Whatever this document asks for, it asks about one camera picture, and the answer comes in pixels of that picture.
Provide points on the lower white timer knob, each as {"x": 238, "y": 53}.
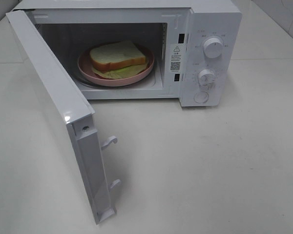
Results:
{"x": 206, "y": 77}

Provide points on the toast sandwich with lettuce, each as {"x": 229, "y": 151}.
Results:
{"x": 118, "y": 60}

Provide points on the white microwave oven body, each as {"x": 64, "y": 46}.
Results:
{"x": 174, "y": 30}

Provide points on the upper white power knob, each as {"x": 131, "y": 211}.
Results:
{"x": 212, "y": 47}

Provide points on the white microwave door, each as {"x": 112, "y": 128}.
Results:
{"x": 68, "y": 113}

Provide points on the round white door button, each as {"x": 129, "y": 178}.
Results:
{"x": 201, "y": 97}

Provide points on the pink round plate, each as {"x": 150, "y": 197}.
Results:
{"x": 87, "y": 70}

